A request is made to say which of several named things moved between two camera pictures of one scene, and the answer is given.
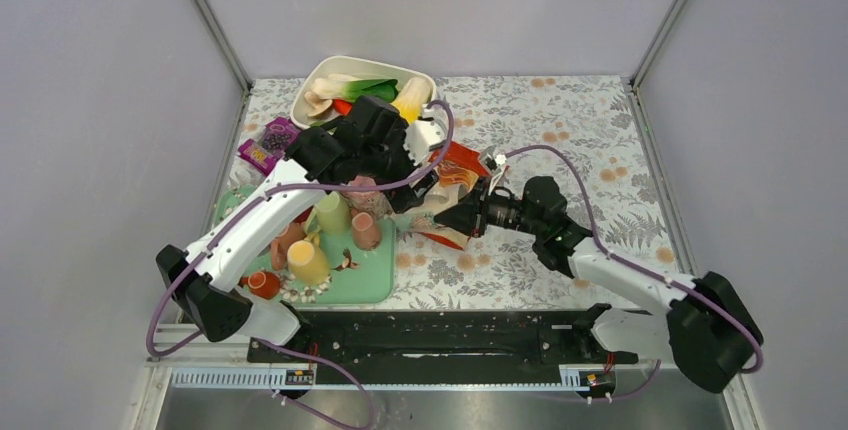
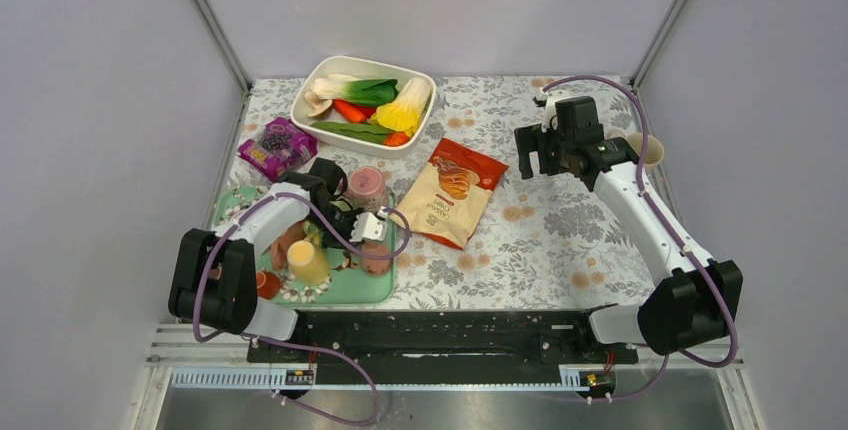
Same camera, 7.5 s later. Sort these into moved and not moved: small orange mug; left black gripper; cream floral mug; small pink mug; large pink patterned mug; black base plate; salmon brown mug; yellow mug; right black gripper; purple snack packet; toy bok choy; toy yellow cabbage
Moved: cream floral mug; left black gripper; small pink mug; right black gripper
Not moved: yellow mug; purple snack packet; small orange mug; toy bok choy; large pink patterned mug; salmon brown mug; toy yellow cabbage; black base plate
